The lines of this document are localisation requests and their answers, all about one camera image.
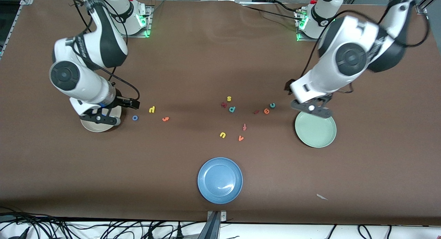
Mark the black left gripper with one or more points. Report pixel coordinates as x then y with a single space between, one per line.
326 99

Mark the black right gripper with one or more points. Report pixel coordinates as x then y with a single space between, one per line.
122 101

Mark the yellow letter p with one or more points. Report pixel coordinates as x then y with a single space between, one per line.
152 109

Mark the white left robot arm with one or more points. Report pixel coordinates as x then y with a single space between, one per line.
351 42

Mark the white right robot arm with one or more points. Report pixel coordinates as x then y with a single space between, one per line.
86 84

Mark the beige plate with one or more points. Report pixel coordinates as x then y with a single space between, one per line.
100 128

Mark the green plate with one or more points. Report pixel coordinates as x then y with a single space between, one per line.
315 134

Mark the small white paper scrap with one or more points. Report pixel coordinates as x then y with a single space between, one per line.
322 197

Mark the blue plate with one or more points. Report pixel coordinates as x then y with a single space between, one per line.
220 180

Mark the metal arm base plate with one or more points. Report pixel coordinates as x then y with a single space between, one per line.
320 40
134 35

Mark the metal table edge bracket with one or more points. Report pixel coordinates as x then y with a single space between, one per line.
215 225

